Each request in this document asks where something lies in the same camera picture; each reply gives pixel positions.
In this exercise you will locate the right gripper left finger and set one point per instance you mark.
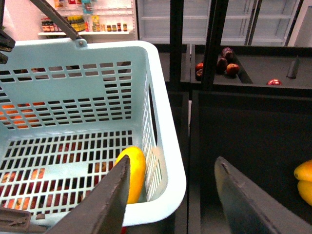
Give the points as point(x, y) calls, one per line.
point(102, 211)

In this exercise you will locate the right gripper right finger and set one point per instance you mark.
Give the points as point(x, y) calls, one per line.
point(249, 209)

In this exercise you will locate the yellow mango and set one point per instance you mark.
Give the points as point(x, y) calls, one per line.
point(137, 171)
point(305, 190)
point(304, 171)

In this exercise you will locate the light blue plastic basket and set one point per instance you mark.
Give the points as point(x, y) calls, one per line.
point(68, 109)

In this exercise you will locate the brown basket handle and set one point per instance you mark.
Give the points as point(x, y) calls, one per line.
point(56, 18)

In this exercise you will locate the red apple on right tray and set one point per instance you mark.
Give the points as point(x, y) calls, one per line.
point(232, 69)

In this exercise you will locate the dark red fruit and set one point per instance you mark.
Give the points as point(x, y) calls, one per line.
point(221, 65)

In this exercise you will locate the white grocery shelf unit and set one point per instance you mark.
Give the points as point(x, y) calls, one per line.
point(100, 20)

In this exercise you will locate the black shelf post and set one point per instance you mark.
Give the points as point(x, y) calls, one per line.
point(196, 28)

